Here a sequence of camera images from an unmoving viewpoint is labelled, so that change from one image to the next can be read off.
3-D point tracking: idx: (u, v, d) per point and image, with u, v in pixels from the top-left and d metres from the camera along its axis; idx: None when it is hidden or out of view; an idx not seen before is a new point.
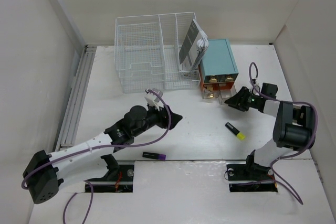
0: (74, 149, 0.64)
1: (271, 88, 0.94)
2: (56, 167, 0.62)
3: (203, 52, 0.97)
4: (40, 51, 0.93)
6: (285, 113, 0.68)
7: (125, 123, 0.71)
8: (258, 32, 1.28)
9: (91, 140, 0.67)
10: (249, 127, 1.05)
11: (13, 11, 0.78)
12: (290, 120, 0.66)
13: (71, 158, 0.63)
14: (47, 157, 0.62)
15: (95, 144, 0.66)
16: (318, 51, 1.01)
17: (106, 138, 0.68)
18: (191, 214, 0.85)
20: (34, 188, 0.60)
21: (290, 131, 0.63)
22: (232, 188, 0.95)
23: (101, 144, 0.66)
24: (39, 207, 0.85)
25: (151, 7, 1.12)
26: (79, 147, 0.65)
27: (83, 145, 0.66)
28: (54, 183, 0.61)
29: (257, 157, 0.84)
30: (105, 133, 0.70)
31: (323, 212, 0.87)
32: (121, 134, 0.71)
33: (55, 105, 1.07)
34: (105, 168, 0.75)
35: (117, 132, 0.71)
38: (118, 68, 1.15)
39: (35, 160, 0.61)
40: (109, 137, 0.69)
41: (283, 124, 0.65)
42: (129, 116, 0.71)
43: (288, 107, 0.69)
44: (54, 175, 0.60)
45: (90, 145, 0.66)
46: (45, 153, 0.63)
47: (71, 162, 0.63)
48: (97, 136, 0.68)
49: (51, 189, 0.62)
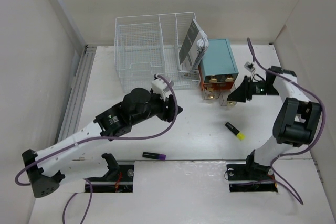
0: (60, 146, 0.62)
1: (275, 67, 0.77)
2: (42, 167, 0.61)
3: (203, 52, 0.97)
4: (40, 51, 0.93)
6: (290, 112, 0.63)
7: (124, 107, 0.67)
8: (258, 32, 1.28)
9: (79, 132, 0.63)
10: (249, 127, 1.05)
11: (13, 11, 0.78)
12: (291, 119, 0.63)
13: (56, 157, 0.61)
14: (33, 157, 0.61)
15: (82, 137, 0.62)
16: (319, 51, 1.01)
17: (95, 130, 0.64)
18: (191, 214, 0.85)
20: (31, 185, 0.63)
21: (289, 130, 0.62)
22: (232, 188, 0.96)
23: (87, 137, 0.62)
24: (40, 207, 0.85)
25: (151, 6, 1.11)
26: (65, 142, 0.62)
27: (70, 139, 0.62)
28: (45, 181, 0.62)
29: (258, 156, 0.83)
30: (94, 123, 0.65)
31: (323, 212, 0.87)
32: (115, 119, 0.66)
33: (55, 105, 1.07)
34: (105, 168, 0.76)
35: (111, 117, 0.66)
38: (118, 68, 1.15)
39: (23, 160, 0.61)
40: (98, 126, 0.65)
41: (284, 122, 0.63)
42: (130, 99, 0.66)
43: (293, 105, 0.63)
44: (41, 175, 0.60)
45: (77, 139, 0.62)
46: (32, 152, 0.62)
47: (57, 160, 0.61)
48: (85, 127, 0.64)
49: (46, 184, 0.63)
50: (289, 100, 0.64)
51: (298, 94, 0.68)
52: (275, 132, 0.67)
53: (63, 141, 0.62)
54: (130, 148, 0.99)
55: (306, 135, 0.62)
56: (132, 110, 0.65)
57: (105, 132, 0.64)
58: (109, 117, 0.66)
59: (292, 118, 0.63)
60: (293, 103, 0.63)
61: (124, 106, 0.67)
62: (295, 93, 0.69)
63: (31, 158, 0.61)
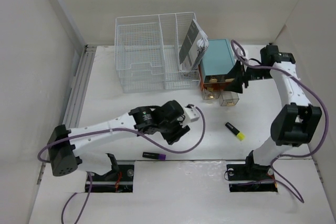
0: (95, 128, 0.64)
1: (271, 49, 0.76)
2: (74, 144, 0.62)
3: (203, 52, 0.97)
4: (40, 51, 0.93)
6: (289, 120, 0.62)
7: (160, 111, 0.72)
8: (258, 32, 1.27)
9: (114, 120, 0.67)
10: (249, 127, 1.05)
11: (13, 11, 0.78)
12: (291, 125, 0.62)
13: (89, 137, 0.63)
14: (67, 132, 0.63)
15: (116, 125, 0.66)
16: (319, 50, 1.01)
17: (129, 121, 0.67)
18: (191, 213, 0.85)
20: (53, 161, 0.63)
21: (289, 137, 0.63)
22: (232, 188, 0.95)
23: (122, 126, 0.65)
24: (40, 207, 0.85)
25: (151, 6, 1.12)
26: (102, 126, 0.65)
27: (105, 125, 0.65)
28: (71, 160, 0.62)
29: (257, 157, 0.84)
30: (129, 115, 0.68)
31: (323, 212, 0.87)
32: (147, 117, 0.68)
33: (56, 105, 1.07)
34: (109, 167, 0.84)
35: (143, 114, 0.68)
38: (118, 68, 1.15)
39: (55, 134, 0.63)
40: (133, 119, 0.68)
41: (283, 129, 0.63)
42: (171, 105, 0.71)
43: (292, 112, 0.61)
44: (71, 152, 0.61)
45: (112, 126, 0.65)
46: (65, 128, 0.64)
47: (89, 141, 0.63)
48: (120, 117, 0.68)
49: (69, 164, 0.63)
50: (287, 108, 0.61)
51: (297, 95, 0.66)
52: (274, 134, 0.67)
53: (99, 124, 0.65)
54: (130, 148, 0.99)
55: (305, 138, 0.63)
56: (169, 117, 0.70)
57: (138, 127, 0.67)
58: (144, 114, 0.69)
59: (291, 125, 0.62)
60: (292, 111, 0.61)
61: (162, 110, 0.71)
62: (294, 94, 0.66)
63: (64, 132, 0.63)
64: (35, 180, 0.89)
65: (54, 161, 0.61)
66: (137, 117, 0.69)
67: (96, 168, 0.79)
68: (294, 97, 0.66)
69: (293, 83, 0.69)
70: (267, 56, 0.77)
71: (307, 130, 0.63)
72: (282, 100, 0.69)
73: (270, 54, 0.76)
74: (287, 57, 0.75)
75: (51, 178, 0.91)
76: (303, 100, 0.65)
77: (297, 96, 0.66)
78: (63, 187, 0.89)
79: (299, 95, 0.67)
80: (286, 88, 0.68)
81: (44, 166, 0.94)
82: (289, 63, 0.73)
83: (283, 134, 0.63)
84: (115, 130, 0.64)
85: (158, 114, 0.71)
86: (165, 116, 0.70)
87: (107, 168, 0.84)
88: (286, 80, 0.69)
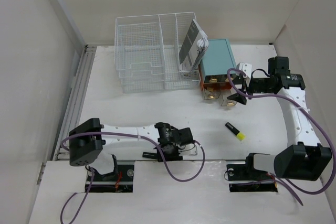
0: (126, 130, 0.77)
1: (280, 63, 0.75)
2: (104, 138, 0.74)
3: (203, 52, 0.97)
4: (39, 51, 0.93)
6: (295, 162, 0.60)
7: (178, 133, 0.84)
8: (258, 32, 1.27)
9: (141, 128, 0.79)
10: (249, 126, 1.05)
11: (13, 11, 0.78)
12: (296, 166, 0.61)
13: (118, 138, 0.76)
14: (99, 127, 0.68)
15: (143, 134, 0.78)
16: (319, 51, 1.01)
17: (155, 134, 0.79)
18: (191, 214, 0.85)
20: (76, 151, 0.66)
21: (294, 174, 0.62)
22: (232, 188, 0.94)
23: (148, 136, 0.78)
24: (39, 208, 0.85)
25: (151, 6, 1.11)
26: (132, 131, 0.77)
27: (135, 130, 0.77)
28: (95, 154, 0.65)
29: (258, 162, 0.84)
30: (155, 128, 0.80)
31: (323, 212, 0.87)
32: (168, 134, 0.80)
33: (55, 105, 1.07)
34: (112, 168, 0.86)
35: (166, 130, 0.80)
38: (118, 68, 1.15)
39: (88, 125, 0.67)
40: (157, 132, 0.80)
41: (288, 169, 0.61)
42: (188, 131, 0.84)
43: (300, 155, 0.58)
44: (100, 147, 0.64)
45: (140, 133, 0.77)
46: (98, 123, 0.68)
47: (117, 141, 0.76)
48: (147, 127, 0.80)
49: (88, 158, 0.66)
50: (295, 151, 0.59)
51: (305, 132, 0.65)
52: (277, 168, 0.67)
53: (130, 128, 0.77)
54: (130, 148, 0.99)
55: (311, 177, 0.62)
56: (184, 141, 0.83)
57: (159, 141, 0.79)
58: (167, 129, 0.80)
59: (297, 166, 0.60)
60: (300, 153, 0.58)
61: (179, 134, 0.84)
62: (302, 130, 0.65)
63: (96, 126, 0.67)
64: (35, 180, 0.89)
65: (78, 151, 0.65)
66: (161, 131, 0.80)
67: (102, 166, 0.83)
68: (302, 134, 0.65)
69: (301, 116, 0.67)
70: (275, 73, 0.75)
71: (314, 170, 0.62)
72: (289, 133, 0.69)
73: (279, 72, 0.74)
74: (297, 82, 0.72)
75: (51, 178, 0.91)
76: (311, 138, 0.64)
77: (305, 134, 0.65)
78: (63, 187, 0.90)
79: (307, 131, 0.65)
80: (294, 123, 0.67)
81: (44, 166, 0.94)
82: (297, 89, 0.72)
83: (287, 172, 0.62)
84: (142, 137, 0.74)
85: (176, 134, 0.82)
86: (181, 139, 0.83)
87: (111, 168, 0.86)
88: (294, 112, 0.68)
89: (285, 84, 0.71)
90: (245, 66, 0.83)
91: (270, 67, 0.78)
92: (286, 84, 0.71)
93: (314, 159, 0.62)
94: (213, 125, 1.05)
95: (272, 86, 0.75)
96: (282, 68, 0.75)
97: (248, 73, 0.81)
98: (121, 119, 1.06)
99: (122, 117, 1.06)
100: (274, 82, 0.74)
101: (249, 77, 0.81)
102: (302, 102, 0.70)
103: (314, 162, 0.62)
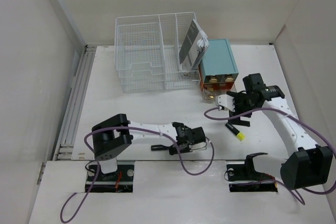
0: (150, 127, 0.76)
1: (254, 79, 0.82)
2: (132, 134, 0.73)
3: (203, 52, 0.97)
4: (40, 51, 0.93)
6: (301, 168, 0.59)
7: (191, 131, 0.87)
8: (258, 32, 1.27)
9: (161, 126, 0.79)
10: (249, 128, 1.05)
11: (13, 11, 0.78)
12: (304, 172, 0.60)
13: (144, 134, 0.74)
14: (126, 122, 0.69)
15: (163, 131, 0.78)
16: (319, 50, 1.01)
17: (173, 132, 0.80)
18: (191, 214, 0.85)
20: (103, 145, 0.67)
21: (304, 182, 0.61)
22: (232, 188, 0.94)
23: (168, 134, 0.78)
24: (40, 208, 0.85)
25: (150, 6, 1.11)
26: (153, 128, 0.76)
27: (156, 128, 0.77)
28: (122, 148, 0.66)
29: (257, 162, 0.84)
30: (172, 125, 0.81)
31: (323, 212, 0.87)
32: (183, 133, 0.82)
33: (56, 105, 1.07)
34: (114, 168, 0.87)
35: (181, 129, 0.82)
38: (118, 68, 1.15)
39: (115, 120, 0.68)
40: (175, 130, 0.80)
41: (297, 178, 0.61)
42: (201, 131, 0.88)
43: (303, 159, 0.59)
44: (128, 142, 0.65)
45: (161, 130, 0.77)
46: (125, 118, 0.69)
47: (143, 137, 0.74)
48: (166, 125, 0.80)
49: (115, 151, 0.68)
50: (298, 157, 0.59)
51: (301, 137, 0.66)
52: (285, 179, 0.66)
53: (153, 126, 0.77)
54: (130, 148, 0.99)
55: (321, 180, 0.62)
56: (197, 140, 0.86)
57: (177, 139, 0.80)
58: (182, 128, 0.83)
59: (304, 172, 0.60)
60: (302, 158, 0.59)
61: (192, 132, 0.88)
62: (297, 136, 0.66)
63: (123, 121, 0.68)
64: (35, 180, 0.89)
65: (104, 145, 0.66)
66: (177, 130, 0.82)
67: (106, 164, 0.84)
68: (298, 139, 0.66)
69: (292, 123, 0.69)
70: (253, 89, 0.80)
71: (321, 173, 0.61)
72: (285, 141, 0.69)
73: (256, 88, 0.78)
74: (276, 93, 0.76)
75: (51, 178, 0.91)
76: (308, 142, 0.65)
77: (301, 138, 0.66)
78: (63, 186, 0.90)
79: (302, 136, 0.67)
80: (287, 131, 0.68)
81: (44, 166, 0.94)
82: (278, 98, 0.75)
83: (298, 181, 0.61)
84: (164, 134, 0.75)
85: (189, 134, 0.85)
86: (195, 138, 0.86)
87: (114, 168, 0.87)
88: (283, 119, 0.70)
89: (267, 96, 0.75)
90: (220, 101, 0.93)
91: (248, 85, 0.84)
92: (268, 96, 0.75)
93: (317, 162, 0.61)
94: (212, 126, 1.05)
95: (255, 102, 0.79)
96: (258, 83, 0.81)
97: (224, 103, 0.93)
98: None
99: None
100: (256, 98, 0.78)
101: (228, 106, 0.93)
102: (287, 109, 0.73)
103: (318, 165, 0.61)
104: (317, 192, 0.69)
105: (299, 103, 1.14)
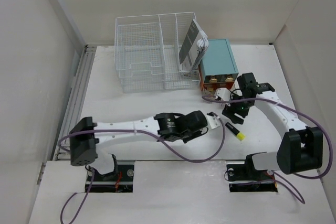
0: (122, 126, 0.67)
1: (248, 78, 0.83)
2: (98, 137, 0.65)
3: (203, 52, 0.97)
4: (40, 51, 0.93)
6: (295, 149, 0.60)
7: (184, 120, 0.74)
8: (258, 32, 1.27)
9: (138, 121, 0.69)
10: (249, 127, 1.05)
11: (13, 11, 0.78)
12: (298, 154, 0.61)
13: (113, 134, 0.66)
14: (92, 125, 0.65)
15: (140, 127, 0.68)
16: (319, 50, 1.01)
17: (154, 126, 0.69)
18: (191, 214, 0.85)
20: (72, 152, 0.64)
21: (300, 165, 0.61)
22: (232, 188, 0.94)
23: (147, 128, 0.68)
24: (40, 208, 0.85)
25: (150, 6, 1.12)
26: (126, 126, 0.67)
27: (130, 124, 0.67)
28: (92, 153, 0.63)
29: (257, 162, 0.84)
30: (154, 119, 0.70)
31: (323, 212, 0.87)
32: (170, 125, 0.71)
33: (56, 105, 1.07)
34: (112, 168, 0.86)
35: (167, 121, 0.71)
38: (118, 68, 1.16)
39: (82, 125, 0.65)
40: (157, 125, 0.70)
41: (293, 160, 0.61)
42: (197, 116, 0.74)
43: (295, 139, 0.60)
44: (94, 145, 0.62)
45: (136, 127, 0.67)
46: (91, 121, 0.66)
47: (113, 137, 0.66)
48: (145, 119, 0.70)
49: (88, 157, 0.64)
50: (291, 137, 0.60)
51: (291, 120, 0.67)
52: (282, 166, 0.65)
53: (125, 123, 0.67)
54: (130, 148, 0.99)
55: (316, 163, 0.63)
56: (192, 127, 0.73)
57: (160, 134, 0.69)
58: (168, 120, 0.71)
59: (299, 153, 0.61)
60: (295, 138, 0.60)
61: (186, 119, 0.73)
62: (288, 120, 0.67)
63: (90, 125, 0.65)
64: (35, 180, 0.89)
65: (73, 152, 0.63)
66: (160, 123, 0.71)
67: (102, 166, 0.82)
68: (290, 123, 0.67)
69: (282, 109, 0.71)
70: (246, 87, 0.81)
71: (314, 155, 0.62)
72: (279, 128, 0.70)
73: (250, 86, 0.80)
74: (266, 88, 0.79)
75: (51, 178, 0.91)
76: (298, 125, 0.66)
77: (292, 121, 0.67)
78: (63, 187, 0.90)
79: (293, 119, 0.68)
80: (279, 117, 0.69)
81: (44, 166, 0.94)
82: (269, 92, 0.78)
83: (294, 163, 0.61)
84: (139, 131, 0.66)
85: (180, 122, 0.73)
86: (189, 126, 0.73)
87: (111, 168, 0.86)
88: (274, 107, 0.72)
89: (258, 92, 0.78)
90: (218, 92, 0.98)
91: (241, 84, 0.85)
92: (259, 91, 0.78)
93: (310, 144, 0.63)
94: None
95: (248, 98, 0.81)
96: (250, 82, 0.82)
97: (222, 94, 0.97)
98: (121, 119, 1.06)
99: (122, 117, 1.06)
100: (249, 94, 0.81)
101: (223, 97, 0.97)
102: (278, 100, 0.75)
103: (311, 146, 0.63)
104: (308, 178, 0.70)
105: (299, 103, 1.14)
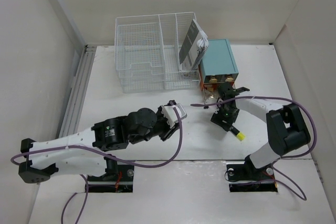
0: (54, 144, 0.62)
1: (225, 86, 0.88)
2: (32, 159, 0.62)
3: (203, 52, 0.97)
4: (40, 51, 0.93)
6: (279, 126, 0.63)
7: (127, 122, 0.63)
8: (258, 32, 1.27)
9: (74, 136, 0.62)
10: (249, 127, 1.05)
11: (13, 11, 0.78)
12: (284, 130, 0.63)
13: (46, 154, 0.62)
14: (29, 147, 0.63)
15: (74, 141, 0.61)
16: (319, 50, 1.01)
17: (89, 138, 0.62)
18: (191, 214, 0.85)
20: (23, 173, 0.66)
21: (290, 141, 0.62)
22: (232, 188, 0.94)
23: (79, 142, 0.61)
24: (40, 208, 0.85)
25: (151, 6, 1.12)
26: (60, 142, 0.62)
27: (64, 140, 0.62)
28: (33, 173, 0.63)
29: (257, 160, 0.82)
30: (91, 130, 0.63)
31: (324, 212, 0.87)
32: (113, 131, 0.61)
33: (55, 104, 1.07)
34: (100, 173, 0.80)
35: (106, 128, 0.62)
38: (118, 68, 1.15)
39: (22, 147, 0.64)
40: (94, 135, 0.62)
41: (281, 137, 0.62)
42: (135, 119, 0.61)
43: (275, 117, 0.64)
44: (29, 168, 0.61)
45: (70, 141, 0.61)
46: (29, 142, 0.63)
47: (46, 157, 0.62)
48: (81, 132, 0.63)
49: (36, 175, 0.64)
50: (271, 115, 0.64)
51: (270, 105, 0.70)
52: (276, 149, 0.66)
53: (59, 140, 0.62)
54: (130, 148, 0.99)
55: (305, 137, 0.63)
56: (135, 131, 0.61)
57: (97, 145, 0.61)
58: (106, 129, 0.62)
59: (283, 129, 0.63)
60: (274, 116, 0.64)
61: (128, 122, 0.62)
62: (266, 105, 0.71)
63: (27, 147, 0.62)
64: None
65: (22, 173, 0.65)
66: (98, 134, 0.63)
67: (93, 171, 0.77)
68: (268, 106, 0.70)
69: (259, 100, 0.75)
70: (226, 95, 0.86)
71: (300, 129, 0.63)
72: (262, 117, 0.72)
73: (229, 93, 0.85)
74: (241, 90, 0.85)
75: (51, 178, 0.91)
76: (276, 106, 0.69)
77: (270, 105, 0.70)
78: (63, 187, 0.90)
79: (270, 103, 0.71)
80: (258, 105, 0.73)
81: None
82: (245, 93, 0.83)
83: (283, 140, 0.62)
84: (71, 148, 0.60)
85: (124, 127, 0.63)
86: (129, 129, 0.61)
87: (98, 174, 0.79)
88: (252, 100, 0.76)
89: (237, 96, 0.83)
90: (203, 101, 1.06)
91: (220, 93, 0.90)
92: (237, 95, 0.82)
93: (292, 119, 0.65)
94: (212, 125, 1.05)
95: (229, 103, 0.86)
96: (228, 89, 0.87)
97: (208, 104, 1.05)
98: None
99: None
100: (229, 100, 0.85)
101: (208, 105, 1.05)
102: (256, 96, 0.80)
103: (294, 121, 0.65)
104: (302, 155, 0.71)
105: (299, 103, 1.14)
